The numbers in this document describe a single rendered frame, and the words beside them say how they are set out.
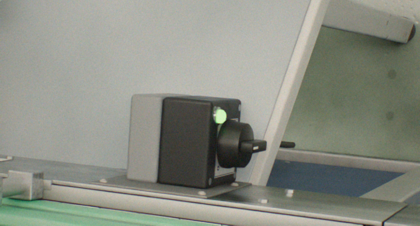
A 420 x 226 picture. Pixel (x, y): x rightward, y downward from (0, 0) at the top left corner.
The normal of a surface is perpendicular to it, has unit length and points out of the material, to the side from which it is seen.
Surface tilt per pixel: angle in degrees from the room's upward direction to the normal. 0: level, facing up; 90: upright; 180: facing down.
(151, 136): 0
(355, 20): 90
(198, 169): 0
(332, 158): 0
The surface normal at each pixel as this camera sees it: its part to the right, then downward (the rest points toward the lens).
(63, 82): -0.37, 0.03
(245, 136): 0.92, 0.07
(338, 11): 0.88, 0.34
